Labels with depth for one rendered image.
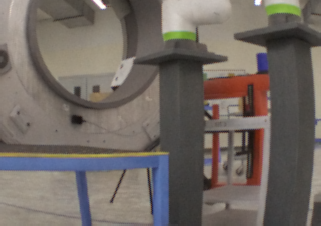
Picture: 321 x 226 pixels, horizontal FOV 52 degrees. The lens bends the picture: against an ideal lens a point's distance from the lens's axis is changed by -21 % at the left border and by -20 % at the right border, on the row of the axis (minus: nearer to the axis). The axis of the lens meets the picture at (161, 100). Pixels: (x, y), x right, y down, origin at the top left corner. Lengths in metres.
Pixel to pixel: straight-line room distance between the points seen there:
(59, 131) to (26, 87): 0.26
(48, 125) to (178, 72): 0.60
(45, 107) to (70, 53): 9.94
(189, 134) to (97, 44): 9.96
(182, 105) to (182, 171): 0.24
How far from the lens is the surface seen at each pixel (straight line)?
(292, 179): 1.04
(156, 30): 2.07
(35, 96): 1.60
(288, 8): 1.10
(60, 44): 11.76
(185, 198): 1.45
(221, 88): 2.60
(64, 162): 0.78
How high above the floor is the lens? 0.66
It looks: 4 degrees up
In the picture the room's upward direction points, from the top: 1 degrees counter-clockwise
